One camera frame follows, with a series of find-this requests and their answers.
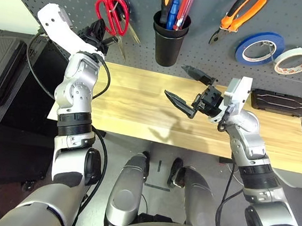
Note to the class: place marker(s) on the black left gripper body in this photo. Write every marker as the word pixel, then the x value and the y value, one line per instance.
pixel 91 38

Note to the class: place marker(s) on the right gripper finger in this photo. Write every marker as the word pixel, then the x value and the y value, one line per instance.
pixel 180 103
pixel 198 74

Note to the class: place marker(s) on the silver left robot leg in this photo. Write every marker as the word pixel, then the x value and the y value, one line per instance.
pixel 124 196

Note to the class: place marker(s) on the white tape roll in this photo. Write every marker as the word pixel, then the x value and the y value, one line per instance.
pixel 279 68

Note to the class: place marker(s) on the blue tape roll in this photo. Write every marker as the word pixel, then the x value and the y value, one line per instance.
pixel 240 56

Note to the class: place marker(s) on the long black floor tape strip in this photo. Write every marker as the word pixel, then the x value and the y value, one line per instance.
pixel 157 187

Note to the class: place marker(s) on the silver right robot leg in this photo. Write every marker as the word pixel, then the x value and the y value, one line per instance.
pixel 198 200

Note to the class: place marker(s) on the short black floor tape strip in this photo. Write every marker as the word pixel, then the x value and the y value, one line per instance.
pixel 159 166

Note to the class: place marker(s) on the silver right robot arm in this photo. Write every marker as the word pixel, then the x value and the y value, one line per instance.
pixel 245 132

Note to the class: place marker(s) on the black tool case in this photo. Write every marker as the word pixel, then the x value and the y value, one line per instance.
pixel 277 102

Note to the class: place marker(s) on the black wheeled cart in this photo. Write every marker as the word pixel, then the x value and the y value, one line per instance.
pixel 8 152

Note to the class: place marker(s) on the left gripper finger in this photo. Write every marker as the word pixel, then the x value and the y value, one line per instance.
pixel 111 40
pixel 98 30

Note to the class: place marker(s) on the orange black pliers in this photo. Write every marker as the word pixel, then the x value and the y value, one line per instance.
pixel 240 17

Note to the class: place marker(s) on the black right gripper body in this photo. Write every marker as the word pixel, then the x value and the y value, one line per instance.
pixel 209 101

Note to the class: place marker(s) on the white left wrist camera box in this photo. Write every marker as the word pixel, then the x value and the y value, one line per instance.
pixel 57 26

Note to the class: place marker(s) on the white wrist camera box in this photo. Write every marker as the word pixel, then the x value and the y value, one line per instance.
pixel 237 92
pixel 57 26

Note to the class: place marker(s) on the black plastic cup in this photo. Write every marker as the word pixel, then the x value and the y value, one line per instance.
pixel 167 50

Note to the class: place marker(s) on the silver robot leg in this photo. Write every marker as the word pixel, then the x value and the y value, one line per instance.
pixel 198 200
pixel 124 196

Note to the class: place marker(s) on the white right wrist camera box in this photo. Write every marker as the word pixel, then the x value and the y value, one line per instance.
pixel 237 92

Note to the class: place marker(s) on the black ribbed equipment case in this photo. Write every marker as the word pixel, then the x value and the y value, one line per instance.
pixel 0 69

